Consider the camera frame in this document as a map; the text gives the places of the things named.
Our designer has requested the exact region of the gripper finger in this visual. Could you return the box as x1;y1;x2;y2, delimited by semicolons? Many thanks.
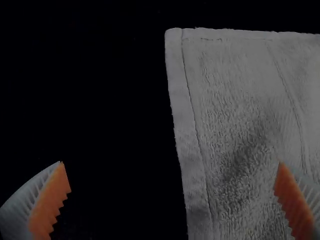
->
273;161;320;240
0;161;73;240

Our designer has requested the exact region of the pale towel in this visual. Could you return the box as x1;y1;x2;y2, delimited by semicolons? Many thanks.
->
164;26;320;240

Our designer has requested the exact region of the black mat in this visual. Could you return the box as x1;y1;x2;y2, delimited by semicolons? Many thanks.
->
0;0;320;240

